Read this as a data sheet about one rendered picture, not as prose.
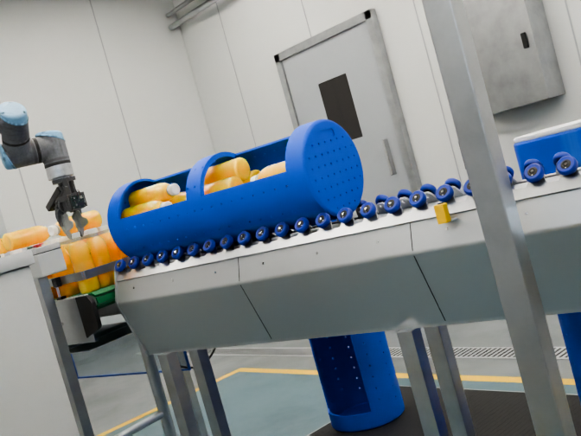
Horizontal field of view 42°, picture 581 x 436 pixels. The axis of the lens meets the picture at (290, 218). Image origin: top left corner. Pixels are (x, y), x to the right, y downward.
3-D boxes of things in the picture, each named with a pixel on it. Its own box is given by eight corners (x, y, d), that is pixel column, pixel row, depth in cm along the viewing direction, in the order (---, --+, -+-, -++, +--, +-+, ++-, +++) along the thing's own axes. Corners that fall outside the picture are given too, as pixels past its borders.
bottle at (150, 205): (126, 203, 261) (162, 193, 249) (140, 216, 265) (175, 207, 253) (118, 219, 257) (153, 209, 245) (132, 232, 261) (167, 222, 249)
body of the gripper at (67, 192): (71, 211, 256) (60, 177, 255) (56, 216, 261) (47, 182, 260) (88, 207, 262) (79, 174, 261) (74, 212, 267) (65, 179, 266)
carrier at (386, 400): (345, 407, 302) (322, 437, 276) (287, 198, 298) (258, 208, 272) (412, 398, 291) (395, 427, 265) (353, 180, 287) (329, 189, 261)
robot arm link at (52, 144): (30, 137, 262) (59, 131, 267) (41, 171, 263) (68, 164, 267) (35, 131, 254) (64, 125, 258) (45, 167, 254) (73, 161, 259)
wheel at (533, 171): (541, 159, 166) (545, 163, 168) (522, 164, 169) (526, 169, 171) (541, 177, 164) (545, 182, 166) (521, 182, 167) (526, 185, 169)
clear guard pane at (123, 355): (188, 368, 308) (156, 255, 305) (77, 376, 357) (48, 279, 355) (188, 368, 308) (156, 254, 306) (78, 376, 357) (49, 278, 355)
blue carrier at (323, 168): (322, 228, 202) (291, 125, 199) (121, 272, 256) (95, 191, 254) (374, 204, 224) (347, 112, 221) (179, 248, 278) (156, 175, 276)
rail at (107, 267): (86, 278, 259) (84, 271, 258) (85, 279, 259) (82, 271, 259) (169, 251, 290) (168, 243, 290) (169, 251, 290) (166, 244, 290)
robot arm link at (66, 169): (40, 170, 260) (63, 166, 268) (43, 184, 260) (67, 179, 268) (54, 164, 255) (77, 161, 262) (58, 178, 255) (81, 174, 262)
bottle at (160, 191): (146, 209, 267) (181, 200, 255) (130, 211, 262) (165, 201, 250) (143, 190, 267) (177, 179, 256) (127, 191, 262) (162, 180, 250)
